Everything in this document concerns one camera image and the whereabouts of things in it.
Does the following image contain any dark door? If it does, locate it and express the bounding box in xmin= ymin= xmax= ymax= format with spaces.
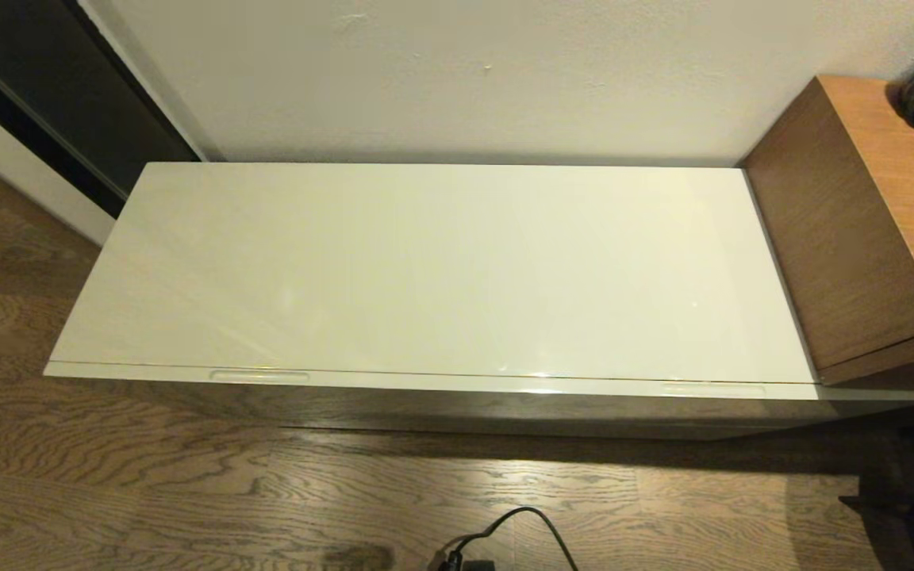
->
xmin=0 ymin=0 xmax=202 ymax=217

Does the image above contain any beige drawer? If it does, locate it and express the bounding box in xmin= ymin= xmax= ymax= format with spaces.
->
xmin=44 ymin=361 xmax=914 ymax=441

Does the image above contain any black floor cable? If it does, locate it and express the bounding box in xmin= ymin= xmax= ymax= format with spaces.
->
xmin=433 ymin=506 xmax=581 ymax=571

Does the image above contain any brown wooden side cabinet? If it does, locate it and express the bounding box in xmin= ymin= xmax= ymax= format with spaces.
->
xmin=740 ymin=74 xmax=914 ymax=383

